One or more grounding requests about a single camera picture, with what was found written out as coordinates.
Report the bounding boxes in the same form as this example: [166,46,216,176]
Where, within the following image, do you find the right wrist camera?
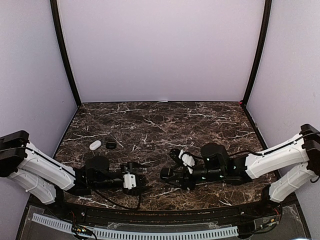
[178,150,196,174]

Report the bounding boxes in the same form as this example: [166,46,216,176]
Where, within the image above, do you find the white earbud charging case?
[89,140,102,151]

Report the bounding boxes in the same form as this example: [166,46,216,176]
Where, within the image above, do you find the black frame post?
[241,0,272,108]
[49,0,82,108]

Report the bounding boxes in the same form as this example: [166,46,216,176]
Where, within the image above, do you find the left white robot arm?
[0,130,150,218]

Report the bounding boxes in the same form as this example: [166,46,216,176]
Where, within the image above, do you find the right black frame post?
[241,0,272,108]

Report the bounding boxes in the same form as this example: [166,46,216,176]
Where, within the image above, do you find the black front frame rail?
[15,187,311,240]

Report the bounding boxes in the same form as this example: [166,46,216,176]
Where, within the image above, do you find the white slotted cable duct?
[31,213,239,240]

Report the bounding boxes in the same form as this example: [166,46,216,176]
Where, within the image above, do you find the left black frame post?
[49,0,82,108]

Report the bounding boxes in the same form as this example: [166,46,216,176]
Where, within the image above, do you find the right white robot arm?
[160,124,320,217]

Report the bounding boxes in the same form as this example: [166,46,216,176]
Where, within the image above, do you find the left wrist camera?
[123,173,137,190]

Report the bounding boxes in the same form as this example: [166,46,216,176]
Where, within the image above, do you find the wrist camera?
[178,150,196,174]
[123,173,137,190]

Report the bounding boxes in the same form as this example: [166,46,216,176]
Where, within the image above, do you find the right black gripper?
[165,163,225,191]

